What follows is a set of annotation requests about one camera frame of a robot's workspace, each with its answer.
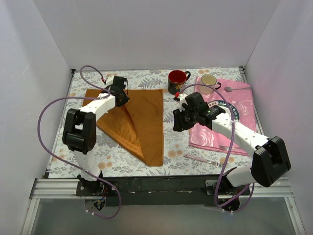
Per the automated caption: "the orange brown cloth napkin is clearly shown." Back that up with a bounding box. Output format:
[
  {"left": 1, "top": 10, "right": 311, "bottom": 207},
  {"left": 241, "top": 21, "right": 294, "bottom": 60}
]
[{"left": 96, "top": 89, "right": 164, "bottom": 166}]

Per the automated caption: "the pink handled fork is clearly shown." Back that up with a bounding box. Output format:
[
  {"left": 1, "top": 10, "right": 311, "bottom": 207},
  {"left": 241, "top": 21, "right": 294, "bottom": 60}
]
[{"left": 183, "top": 154, "right": 224, "bottom": 167}]

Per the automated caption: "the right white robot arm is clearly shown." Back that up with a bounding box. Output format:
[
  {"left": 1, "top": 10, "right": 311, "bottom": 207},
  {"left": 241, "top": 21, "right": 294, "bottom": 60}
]
[{"left": 173, "top": 92, "right": 291, "bottom": 195}]

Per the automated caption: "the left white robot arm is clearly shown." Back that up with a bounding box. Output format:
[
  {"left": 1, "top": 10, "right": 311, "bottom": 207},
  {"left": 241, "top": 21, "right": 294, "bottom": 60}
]
[{"left": 62, "top": 76, "right": 130, "bottom": 196}]

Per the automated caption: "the white plate blue rim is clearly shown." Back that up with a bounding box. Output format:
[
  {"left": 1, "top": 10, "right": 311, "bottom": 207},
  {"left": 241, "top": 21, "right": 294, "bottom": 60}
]
[{"left": 208, "top": 100, "right": 240, "bottom": 121}]

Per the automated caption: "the cream enamel cup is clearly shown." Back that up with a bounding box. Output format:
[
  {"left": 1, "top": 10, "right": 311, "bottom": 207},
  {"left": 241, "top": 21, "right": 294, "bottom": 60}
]
[{"left": 199, "top": 74, "right": 222, "bottom": 94}]

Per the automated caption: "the black red floral mug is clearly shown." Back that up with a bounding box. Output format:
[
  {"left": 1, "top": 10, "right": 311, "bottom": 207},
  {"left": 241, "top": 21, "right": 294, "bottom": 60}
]
[{"left": 167, "top": 70, "right": 191, "bottom": 95}]

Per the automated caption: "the silver spoon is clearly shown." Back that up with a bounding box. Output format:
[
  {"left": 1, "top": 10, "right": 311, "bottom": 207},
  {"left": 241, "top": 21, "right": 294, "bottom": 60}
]
[{"left": 224, "top": 87, "right": 251, "bottom": 93}]

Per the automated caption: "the floral tablecloth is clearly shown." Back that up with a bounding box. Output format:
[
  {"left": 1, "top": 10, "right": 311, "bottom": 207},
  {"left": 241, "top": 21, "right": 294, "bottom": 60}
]
[{"left": 48, "top": 68, "right": 274, "bottom": 179}]

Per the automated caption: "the pink floral placemat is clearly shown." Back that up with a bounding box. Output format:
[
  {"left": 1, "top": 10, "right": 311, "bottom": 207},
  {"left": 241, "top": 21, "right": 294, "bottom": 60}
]
[{"left": 189, "top": 79, "right": 257, "bottom": 152}]

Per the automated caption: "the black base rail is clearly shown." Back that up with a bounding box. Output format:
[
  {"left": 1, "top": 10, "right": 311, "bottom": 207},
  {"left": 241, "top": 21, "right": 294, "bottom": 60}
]
[{"left": 75, "top": 175, "right": 252, "bottom": 207}]

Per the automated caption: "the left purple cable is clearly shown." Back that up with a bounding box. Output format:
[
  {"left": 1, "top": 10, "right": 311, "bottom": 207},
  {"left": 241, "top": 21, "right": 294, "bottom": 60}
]
[{"left": 36, "top": 65, "right": 122, "bottom": 219}]

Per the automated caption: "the aluminium frame rail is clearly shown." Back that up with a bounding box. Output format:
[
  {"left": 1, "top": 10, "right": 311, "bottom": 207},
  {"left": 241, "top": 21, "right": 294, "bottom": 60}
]
[{"left": 21, "top": 177, "right": 86, "bottom": 235}]

